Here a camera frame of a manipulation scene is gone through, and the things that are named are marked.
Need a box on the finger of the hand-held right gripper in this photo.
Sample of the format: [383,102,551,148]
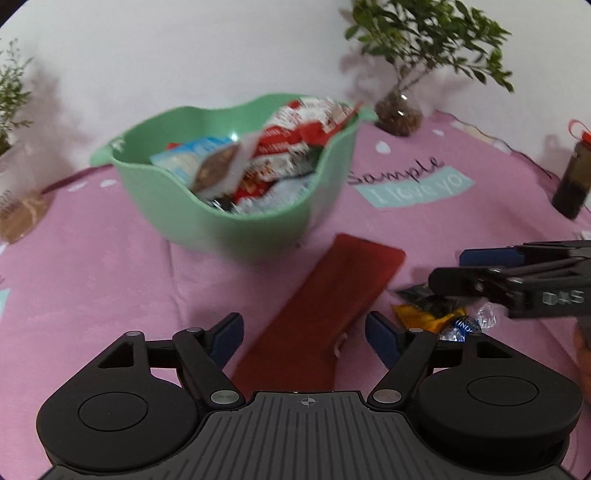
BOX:
[459,240,591,269]
[428,266,514,304]

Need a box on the orange candy packet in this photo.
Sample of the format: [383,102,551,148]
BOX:
[392,302,465,334]

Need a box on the dark red long packet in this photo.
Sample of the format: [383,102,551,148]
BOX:
[231,233,407,393]

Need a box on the blue foil candy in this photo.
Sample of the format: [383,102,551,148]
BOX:
[438,305,502,343]

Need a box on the leafy plant in glass vase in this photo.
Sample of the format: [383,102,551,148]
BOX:
[339,0,515,137]

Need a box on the feathery plant in clear cup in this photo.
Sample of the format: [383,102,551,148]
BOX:
[0,39,58,244]

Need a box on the pink printed tablecloth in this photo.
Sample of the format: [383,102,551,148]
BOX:
[0,108,591,480]

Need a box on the dark brown nut packet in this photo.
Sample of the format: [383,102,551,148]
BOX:
[190,142,251,195]

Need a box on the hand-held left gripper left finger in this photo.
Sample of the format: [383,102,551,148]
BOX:
[97,312,246,409]

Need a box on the green plastic bowl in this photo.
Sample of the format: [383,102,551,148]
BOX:
[90,93,377,264]

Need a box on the blue jelly packet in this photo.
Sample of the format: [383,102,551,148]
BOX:
[150,136,234,182]

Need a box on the dark bottle with red cap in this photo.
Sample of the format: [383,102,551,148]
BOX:
[551,120,591,220]

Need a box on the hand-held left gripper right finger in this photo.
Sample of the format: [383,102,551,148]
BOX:
[366,311,518,409]

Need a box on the black small candy packet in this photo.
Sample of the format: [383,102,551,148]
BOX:
[396,283,455,315]

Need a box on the person's right hand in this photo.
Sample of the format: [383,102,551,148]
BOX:
[575,319,591,402]

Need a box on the red and white snack bag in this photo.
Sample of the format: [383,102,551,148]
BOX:
[263,97,362,141]

